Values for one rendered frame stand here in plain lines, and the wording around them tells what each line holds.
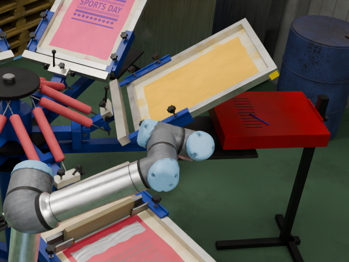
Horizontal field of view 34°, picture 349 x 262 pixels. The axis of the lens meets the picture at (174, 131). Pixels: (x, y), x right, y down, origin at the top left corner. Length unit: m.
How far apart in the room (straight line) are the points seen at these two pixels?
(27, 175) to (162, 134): 0.39
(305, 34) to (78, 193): 3.59
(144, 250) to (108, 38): 1.55
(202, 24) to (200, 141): 3.47
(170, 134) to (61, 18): 2.46
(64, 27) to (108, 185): 2.47
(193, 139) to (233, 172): 3.16
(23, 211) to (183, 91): 1.75
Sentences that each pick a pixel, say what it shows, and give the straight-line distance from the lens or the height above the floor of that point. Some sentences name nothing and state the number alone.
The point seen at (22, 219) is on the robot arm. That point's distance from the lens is 1.47.
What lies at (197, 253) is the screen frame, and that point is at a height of 0.99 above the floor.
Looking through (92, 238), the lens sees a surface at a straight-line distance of 2.61.
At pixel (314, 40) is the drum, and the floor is 0.95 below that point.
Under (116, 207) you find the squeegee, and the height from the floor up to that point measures 1.06.
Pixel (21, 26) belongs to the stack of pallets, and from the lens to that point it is 6.03.
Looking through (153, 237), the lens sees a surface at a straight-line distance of 2.63.
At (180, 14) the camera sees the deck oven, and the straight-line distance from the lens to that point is 5.04.
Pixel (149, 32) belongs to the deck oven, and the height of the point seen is 0.54.
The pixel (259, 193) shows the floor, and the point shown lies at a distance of 4.46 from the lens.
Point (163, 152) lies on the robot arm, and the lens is 1.36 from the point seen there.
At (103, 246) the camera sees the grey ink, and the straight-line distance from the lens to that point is 2.57.
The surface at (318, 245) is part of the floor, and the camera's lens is 4.18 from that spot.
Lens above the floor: 2.83
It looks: 35 degrees down
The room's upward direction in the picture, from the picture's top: 6 degrees clockwise
